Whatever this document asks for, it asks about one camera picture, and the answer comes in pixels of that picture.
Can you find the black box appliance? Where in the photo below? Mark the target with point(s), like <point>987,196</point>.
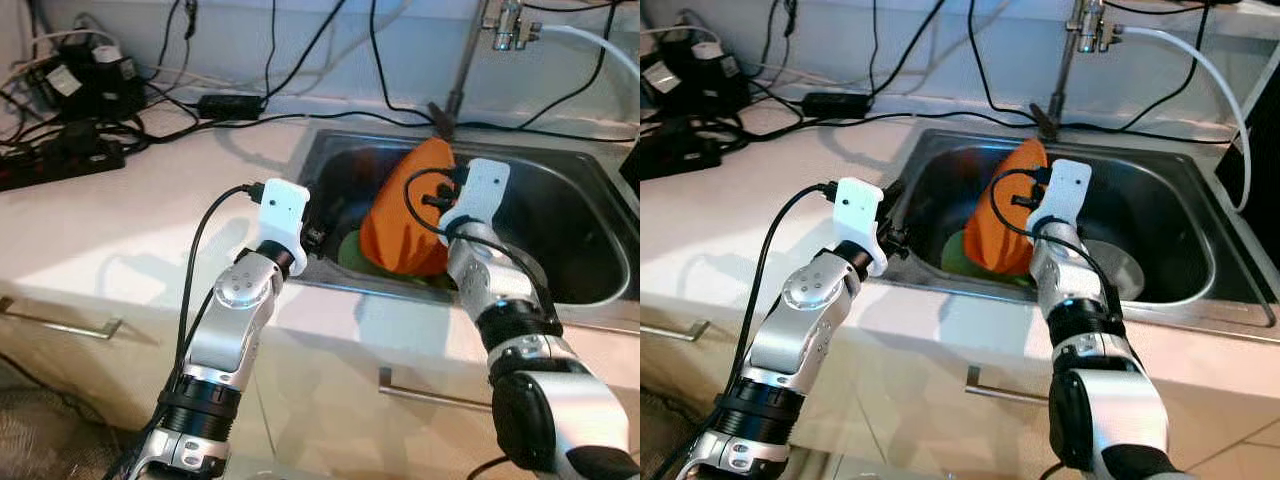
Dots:
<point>1250,175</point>

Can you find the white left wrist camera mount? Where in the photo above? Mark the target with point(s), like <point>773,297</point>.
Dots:
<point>280,210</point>
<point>860,210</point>

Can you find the stainless steel sink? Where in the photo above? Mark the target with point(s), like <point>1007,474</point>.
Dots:
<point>1170,200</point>
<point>570,200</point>

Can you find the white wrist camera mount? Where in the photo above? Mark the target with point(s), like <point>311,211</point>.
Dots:
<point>1070,190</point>
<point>860,210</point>
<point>485,190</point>
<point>280,210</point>

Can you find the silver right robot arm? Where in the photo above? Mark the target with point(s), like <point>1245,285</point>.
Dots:
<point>1110,400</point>
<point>540,400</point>

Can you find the green plate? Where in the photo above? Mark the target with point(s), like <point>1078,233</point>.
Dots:
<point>955,258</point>
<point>350,255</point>

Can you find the black device with white label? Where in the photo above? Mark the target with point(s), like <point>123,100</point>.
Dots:
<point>700,80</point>
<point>95,85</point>

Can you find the metal faucet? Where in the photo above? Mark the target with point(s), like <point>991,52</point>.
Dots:
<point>442,115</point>
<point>1045,115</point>

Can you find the black power adapter brick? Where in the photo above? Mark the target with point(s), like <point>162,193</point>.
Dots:
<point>838,104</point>
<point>230,106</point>

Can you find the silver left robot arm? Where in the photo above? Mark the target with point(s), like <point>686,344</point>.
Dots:
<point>235,320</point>
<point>805,320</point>

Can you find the white bowl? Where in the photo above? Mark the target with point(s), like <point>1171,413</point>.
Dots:
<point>1125,270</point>

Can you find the black power strip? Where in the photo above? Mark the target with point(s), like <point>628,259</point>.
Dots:
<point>60,165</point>
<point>680,155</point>

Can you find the orange plastic bowl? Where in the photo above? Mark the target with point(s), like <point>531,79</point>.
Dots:
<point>390,230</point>
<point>985,235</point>

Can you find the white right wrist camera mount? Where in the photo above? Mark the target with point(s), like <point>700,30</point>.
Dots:
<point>1070,190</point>
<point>485,190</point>

